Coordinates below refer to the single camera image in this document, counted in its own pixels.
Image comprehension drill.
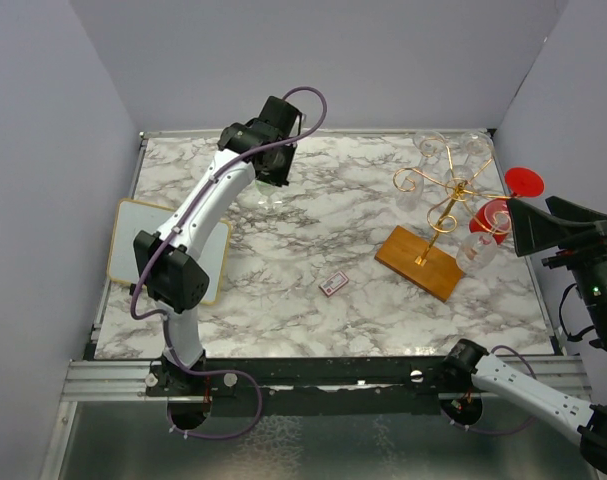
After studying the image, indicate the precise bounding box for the clear glass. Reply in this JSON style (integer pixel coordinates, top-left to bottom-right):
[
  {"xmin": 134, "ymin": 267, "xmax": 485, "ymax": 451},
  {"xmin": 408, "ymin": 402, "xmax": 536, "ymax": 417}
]
[
  {"xmin": 459, "ymin": 131, "xmax": 494, "ymax": 167},
  {"xmin": 413, "ymin": 130, "xmax": 447, "ymax": 168},
  {"xmin": 257, "ymin": 185, "xmax": 283, "ymax": 210},
  {"xmin": 456, "ymin": 232, "xmax": 498, "ymax": 274},
  {"xmin": 444, "ymin": 165, "xmax": 474, "ymax": 187}
]

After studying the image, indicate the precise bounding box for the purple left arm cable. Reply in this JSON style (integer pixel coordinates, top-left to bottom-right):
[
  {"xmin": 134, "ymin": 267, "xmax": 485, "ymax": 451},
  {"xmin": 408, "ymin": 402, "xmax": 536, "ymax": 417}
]
[{"xmin": 129, "ymin": 86, "xmax": 329, "ymax": 441}]

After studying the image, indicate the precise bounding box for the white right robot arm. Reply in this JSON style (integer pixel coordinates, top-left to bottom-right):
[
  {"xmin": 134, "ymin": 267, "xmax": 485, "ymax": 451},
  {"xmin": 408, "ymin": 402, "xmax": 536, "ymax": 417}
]
[{"xmin": 442, "ymin": 196, "xmax": 607, "ymax": 475}]

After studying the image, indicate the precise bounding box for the green plastic wine glass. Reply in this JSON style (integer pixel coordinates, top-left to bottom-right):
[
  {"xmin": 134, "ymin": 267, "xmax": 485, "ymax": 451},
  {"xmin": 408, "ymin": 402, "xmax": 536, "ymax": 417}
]
[{"xmin": 255, "ymin": 181, "xmax": 275, "ymax": 196}]

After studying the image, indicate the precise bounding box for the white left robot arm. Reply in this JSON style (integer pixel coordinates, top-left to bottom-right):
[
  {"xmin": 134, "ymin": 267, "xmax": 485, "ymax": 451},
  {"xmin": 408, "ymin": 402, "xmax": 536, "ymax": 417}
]
[{"xmin": 130, "ymin": 96, "xmax": 302, "ymax": 395}]

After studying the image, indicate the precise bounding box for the small red white card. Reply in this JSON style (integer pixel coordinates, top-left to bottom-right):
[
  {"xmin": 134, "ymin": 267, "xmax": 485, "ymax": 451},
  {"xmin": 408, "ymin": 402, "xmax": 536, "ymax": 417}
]
[{"xmin": 319, "ymin": 272, "xmax": 349, "ymax": 297}]

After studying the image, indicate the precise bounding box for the red plastic wine glass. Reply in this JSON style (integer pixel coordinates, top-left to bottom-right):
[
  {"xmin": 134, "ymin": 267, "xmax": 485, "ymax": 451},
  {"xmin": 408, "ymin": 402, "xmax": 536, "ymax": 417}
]
[{"xmin": 468, "ymin": 166, "xmax": 546, "ymax": 246}]

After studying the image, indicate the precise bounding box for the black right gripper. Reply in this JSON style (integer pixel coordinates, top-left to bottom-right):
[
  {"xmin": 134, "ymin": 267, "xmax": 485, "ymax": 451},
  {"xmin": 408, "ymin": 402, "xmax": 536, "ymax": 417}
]
[{"xmin": 505, "ymin": 192, "xmax": 607, "ymax": 344}]

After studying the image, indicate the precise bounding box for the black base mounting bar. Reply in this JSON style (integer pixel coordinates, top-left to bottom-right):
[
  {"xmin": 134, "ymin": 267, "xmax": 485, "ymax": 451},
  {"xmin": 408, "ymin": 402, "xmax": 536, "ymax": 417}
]
[{"xmin": 146, "ymin": 356, "xmax": 474, "ymax": 417}]

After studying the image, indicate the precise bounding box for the yellow-framed whiteboard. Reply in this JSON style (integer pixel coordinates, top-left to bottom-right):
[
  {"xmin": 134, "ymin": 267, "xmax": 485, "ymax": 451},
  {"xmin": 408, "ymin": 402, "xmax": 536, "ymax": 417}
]
[{"xmin": 106, "ymin": 198, "xmax": 233, "ymax": 307}]

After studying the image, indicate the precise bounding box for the gold wire glass rack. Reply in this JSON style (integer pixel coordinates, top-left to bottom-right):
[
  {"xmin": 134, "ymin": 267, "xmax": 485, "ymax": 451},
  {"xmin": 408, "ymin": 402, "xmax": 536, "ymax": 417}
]
[{"xmin": 375, "ymin": 140, "xmax": 512, "ymax": 302}]

